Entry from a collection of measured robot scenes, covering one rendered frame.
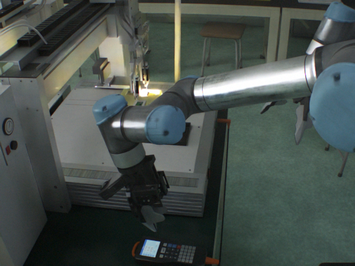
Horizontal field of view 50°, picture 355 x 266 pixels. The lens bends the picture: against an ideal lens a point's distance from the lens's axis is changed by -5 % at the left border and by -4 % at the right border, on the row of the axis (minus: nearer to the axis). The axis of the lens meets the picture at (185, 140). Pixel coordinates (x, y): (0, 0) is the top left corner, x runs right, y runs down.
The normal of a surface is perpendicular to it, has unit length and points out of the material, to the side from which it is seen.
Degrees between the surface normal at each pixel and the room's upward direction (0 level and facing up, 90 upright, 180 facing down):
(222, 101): 109
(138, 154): 77
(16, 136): 90
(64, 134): 0
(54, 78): 90
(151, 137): 101
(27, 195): 90
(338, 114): 88
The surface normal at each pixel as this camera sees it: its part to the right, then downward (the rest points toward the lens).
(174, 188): -0.01, -0.83
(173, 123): 0.84, 0.05
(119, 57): -0.14, 0.55
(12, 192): 0.99, 0.07
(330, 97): -0.59, 0.43
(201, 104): -0.33, 0.76
